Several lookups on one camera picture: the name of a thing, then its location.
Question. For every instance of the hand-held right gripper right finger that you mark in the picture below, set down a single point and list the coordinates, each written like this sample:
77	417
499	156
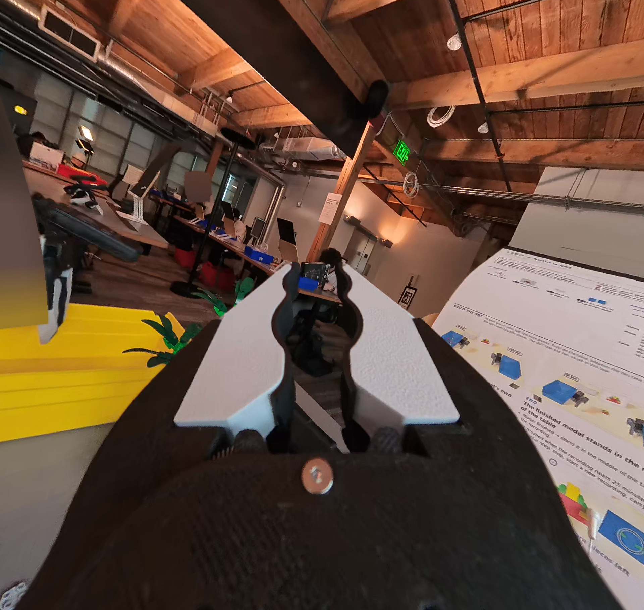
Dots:
397	363

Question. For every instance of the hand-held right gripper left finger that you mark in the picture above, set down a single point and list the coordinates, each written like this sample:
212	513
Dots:
236	358

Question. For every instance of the green lego bamboo plant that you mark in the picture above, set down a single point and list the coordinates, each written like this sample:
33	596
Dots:
168	335

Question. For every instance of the wooden work table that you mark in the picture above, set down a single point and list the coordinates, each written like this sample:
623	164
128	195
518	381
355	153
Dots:
126	227

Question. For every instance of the black white spare gripper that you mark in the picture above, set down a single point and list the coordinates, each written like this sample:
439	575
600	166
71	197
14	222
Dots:
85	195

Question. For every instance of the black white tag sign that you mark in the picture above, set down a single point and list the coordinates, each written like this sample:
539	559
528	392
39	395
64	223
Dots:
407	298

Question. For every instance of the red plastic bin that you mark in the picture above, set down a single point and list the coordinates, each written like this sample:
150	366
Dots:
184	257
216	277

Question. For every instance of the blue plastic bin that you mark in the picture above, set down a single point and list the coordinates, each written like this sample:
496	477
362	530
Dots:
259	255
308	283

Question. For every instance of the long wooden table row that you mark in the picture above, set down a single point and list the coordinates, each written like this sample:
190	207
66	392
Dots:
236	250

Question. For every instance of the grey double door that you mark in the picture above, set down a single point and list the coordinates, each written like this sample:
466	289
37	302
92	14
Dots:
362	252

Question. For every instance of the black floor lamp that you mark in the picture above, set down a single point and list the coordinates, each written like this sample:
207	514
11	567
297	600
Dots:
214	217

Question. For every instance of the empty yellow plastic bin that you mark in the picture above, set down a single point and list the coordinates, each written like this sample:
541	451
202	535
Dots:
60	383

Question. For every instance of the printed instruction sheet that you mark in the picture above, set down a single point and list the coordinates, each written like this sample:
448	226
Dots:
553	368

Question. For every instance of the white paper notice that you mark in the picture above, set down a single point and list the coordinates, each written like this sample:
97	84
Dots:
330	208

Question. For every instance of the ceiling vent grille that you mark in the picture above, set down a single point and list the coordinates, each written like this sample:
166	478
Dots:
70	33

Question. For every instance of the green exit sign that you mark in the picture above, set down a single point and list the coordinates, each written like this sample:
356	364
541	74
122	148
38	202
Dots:
401	152

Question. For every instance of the white panel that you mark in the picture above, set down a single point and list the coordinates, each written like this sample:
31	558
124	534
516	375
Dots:
578	217

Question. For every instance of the wooden support post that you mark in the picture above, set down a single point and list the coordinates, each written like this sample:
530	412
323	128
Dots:
347	182

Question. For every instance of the silver air duct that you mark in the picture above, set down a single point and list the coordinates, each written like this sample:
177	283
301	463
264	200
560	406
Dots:
307	149

